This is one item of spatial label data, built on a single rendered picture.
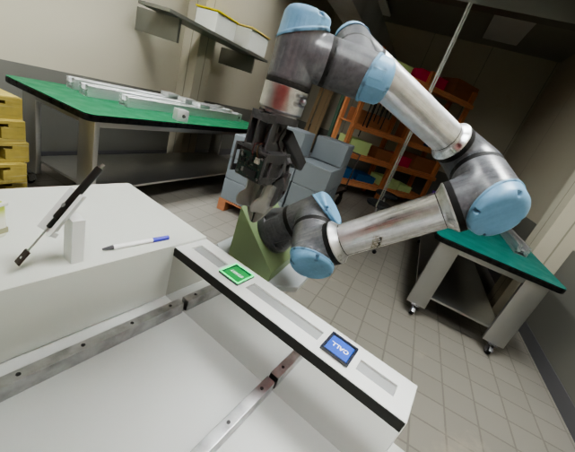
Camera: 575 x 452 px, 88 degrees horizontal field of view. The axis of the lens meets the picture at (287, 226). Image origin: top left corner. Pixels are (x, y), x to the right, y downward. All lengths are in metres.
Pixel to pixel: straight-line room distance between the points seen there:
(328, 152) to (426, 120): 2.58
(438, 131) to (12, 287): 0.81
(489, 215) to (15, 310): 0.84
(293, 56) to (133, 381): 0.60
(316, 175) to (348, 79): 2.44
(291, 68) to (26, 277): 0.52
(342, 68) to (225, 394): 0.59
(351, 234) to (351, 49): 0.40
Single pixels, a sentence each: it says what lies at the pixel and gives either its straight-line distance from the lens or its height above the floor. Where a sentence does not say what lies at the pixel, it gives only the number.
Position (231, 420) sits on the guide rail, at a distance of 0.58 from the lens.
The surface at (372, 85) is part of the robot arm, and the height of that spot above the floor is 1.39.
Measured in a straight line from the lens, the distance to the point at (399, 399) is 0.59.
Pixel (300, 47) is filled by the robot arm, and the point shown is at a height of 1.40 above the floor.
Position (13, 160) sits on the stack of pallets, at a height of 0.42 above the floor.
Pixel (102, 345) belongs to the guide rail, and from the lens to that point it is 0.67.
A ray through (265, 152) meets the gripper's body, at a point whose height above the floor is 1.24.
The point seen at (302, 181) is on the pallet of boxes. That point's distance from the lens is 2.99.
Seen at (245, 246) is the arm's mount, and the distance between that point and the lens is 0.93.
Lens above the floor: 1.33
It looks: 22 degrees down
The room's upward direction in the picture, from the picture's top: 19 degrees clockwise
